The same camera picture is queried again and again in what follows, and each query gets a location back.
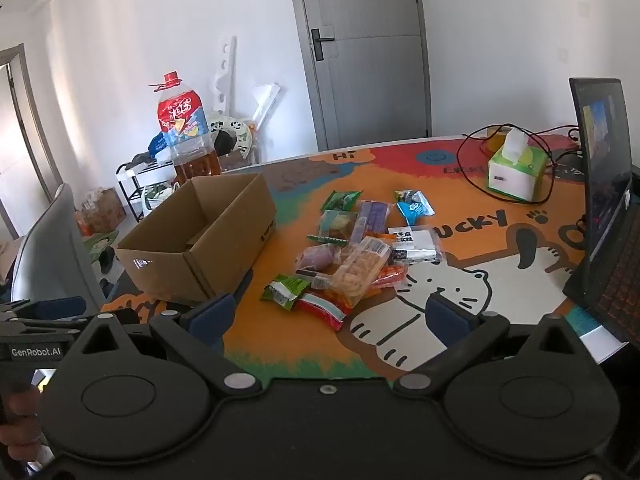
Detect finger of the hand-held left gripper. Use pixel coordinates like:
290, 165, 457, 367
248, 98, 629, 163
0, 296, 87, 333

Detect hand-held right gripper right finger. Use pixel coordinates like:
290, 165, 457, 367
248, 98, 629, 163
394, 294, 588, 401

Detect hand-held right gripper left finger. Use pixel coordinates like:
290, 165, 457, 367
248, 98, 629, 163
70, 294, 263, 401

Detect brown cardboard box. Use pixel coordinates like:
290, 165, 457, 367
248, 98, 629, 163
115, 172, 277, 303

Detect orange sausage packet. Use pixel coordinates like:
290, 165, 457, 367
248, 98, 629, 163
372, 265, 409, 289

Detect green black snack packet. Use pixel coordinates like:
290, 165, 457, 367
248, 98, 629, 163
259, 274, 311, 314

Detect black white snack packet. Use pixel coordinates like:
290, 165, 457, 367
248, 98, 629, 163
387, 227, 446, 265

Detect long cracker packet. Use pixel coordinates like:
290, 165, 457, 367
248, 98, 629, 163
329, 236, 394, 309

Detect red striped snack packet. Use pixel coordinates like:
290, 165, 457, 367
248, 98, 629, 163
294, 291, 349, 332

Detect pink round snack packet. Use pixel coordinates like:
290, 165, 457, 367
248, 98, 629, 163
295, 243, 342, 274

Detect purple snack packet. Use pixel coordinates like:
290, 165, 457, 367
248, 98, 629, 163
351, 200, 394, 242

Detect person's left hand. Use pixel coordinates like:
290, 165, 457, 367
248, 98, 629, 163
0, 387, 44, 449

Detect grey chair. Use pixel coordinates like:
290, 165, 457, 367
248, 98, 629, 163
10, 182, 107, 317

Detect dark slippers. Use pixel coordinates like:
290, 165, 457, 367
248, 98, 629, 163
97, 246, 119, 274

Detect colourful printed table mat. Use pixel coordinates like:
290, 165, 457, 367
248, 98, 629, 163
100, 134, 632, 380

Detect cardboard box with goods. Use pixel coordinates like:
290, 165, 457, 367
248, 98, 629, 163
74, 187, 127, 237

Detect white plastic bag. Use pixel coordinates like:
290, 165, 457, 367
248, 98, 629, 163
141, 182, 182, 217

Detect black shoe rack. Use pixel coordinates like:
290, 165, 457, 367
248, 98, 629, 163
115, 152, 182, 222

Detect green white tissue box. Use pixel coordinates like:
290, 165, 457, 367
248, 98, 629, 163
487, 127, 550, 205

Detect blue bag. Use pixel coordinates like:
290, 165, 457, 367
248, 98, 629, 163
147, 130, 172, 157

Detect yellow box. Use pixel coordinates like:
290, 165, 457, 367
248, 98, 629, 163
480, 127, 512, 154

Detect black laptop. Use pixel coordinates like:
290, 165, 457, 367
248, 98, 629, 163
562, 77, 640, 349

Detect large bottle with red cap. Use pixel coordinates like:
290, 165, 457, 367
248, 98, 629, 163
149, 71, 222, 184

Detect white foam piece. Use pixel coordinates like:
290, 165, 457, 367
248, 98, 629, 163
249, 82, 281, 134

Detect tall white foam board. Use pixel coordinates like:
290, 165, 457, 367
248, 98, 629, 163
207, 35, 237, 122

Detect grey door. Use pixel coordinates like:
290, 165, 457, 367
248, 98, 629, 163
286, 0, 434, 154

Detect black cable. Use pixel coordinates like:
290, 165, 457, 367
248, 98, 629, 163
459, 122, 587, 205

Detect grey side door frame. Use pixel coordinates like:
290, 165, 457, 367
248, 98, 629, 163
0, 44, 67, 242

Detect panda printed ring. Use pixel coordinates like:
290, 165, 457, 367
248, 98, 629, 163
206, 112, 259, 159

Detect black door handle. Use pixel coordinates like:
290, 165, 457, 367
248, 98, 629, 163
310, 25, 337, 63

